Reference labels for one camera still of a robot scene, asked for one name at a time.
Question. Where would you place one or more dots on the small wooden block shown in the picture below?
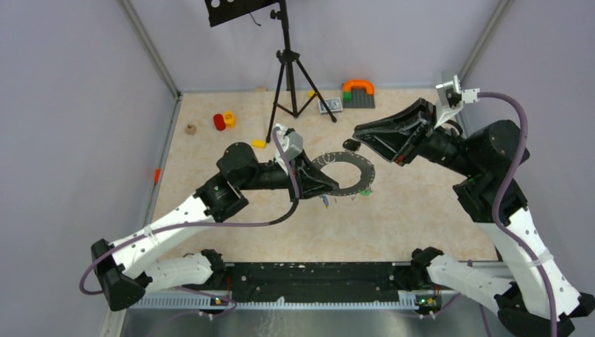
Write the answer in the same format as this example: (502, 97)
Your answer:
(190, 129)

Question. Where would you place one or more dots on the grey lego baseplate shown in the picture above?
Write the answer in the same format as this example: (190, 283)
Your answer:
(360, 100)

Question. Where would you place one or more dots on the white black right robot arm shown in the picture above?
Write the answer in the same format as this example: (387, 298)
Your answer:
(538, 300)

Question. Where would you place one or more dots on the yellow lego brick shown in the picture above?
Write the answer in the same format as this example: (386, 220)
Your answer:
(259, 144)

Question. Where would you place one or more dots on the red plastic cylinder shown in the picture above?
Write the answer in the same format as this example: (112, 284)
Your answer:
(219, 122)

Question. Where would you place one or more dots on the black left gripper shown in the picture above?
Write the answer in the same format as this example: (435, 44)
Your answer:
(313, 182)

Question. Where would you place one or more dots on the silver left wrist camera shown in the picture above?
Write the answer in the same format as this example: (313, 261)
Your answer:
(291, 144)

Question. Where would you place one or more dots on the black tripod stand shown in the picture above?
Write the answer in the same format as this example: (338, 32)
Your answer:
(287, 58)

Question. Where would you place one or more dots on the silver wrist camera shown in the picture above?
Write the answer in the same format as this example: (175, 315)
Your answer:
(452, 97)
(291, 144)

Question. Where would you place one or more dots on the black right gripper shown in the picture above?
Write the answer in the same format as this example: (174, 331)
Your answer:
(401, 144)

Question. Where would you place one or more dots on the yellow plastic cylinder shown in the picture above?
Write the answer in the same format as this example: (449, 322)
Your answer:
(229, 119)

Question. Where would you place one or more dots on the orange plastic arch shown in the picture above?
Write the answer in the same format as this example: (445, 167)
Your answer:
(351, 84)

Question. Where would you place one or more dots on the blue playing card box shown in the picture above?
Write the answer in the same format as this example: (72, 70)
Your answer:
(334, 105)

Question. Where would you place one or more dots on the black perforated mount plate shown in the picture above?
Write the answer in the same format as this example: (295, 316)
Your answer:
(220, 12)

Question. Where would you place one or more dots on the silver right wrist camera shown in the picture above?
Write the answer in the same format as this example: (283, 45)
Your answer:
(452, 97)

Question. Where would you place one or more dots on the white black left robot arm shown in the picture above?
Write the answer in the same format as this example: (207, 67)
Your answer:
(130, 268)

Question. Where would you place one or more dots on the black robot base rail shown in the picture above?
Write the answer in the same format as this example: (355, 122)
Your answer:
(323, 283)

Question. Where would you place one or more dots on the black plastic key tag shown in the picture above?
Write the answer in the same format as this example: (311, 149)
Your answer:
(351, 145)

